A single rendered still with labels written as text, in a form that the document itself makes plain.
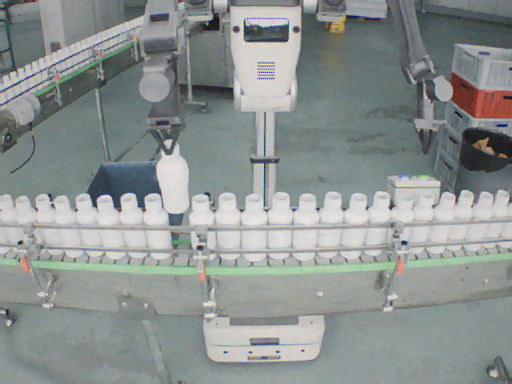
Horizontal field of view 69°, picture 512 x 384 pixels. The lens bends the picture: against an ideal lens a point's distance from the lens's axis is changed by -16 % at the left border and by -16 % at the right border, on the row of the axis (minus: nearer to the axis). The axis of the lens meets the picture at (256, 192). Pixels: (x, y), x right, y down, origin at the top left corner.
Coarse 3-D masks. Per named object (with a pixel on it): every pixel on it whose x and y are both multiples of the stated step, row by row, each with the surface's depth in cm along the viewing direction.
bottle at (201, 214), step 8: (200, 200) 100; (200, 208) 97; (208, 208) 98; (192, 216) 99; (200, 216) 98; (208, 216) 99; (192, 224) 99; (208, 224) 99; (192, 232) 101; (192, 240) 102; (208, 240) 101; (216, 240) 104; (192, 248) 104; (216, 248) 105
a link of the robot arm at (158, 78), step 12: (180, 36) 76; (180, 48) 77; (156, 60) 74; (144, 72) 72; (156, 72) 72; (168, 72) 75; (144, 84) 73; (156, 84) 73; (168, 84) 73; (144, 96) 74; (156, 96) 74
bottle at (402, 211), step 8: (400, 200) 98; (408, 200) 100; (392, 208) 102; (400, 208) 99; (408, 208) 98; (392, 216) 100; (400, 216) 99; (408, 216) 99; (408, 232) 101; (392, 256) 105
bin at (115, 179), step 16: (96, 176) 150; (112, 176) 159; (128, 176) 160; (144, 176) 160; (96, 192) 150; (112, 192) 163; (128, 192) 163; (144, 192) 164; (160, 192) 164; (176, 224) 150; (176, 240) 148
